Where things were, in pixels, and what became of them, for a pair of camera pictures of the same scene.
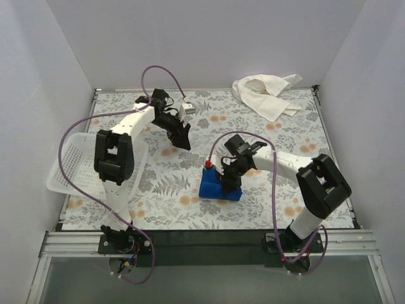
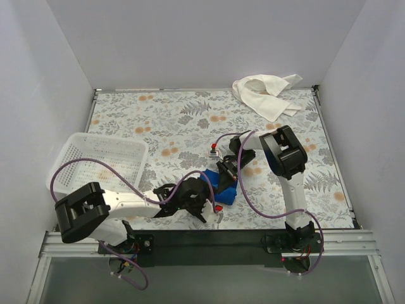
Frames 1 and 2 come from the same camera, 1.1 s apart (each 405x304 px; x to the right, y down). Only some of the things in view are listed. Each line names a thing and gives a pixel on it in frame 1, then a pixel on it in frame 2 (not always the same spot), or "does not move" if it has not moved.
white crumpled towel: (266, 95) does not move
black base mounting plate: (197, 249) does not move
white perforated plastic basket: (74, 172) does not move
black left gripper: (176, 132) to (196, 207)
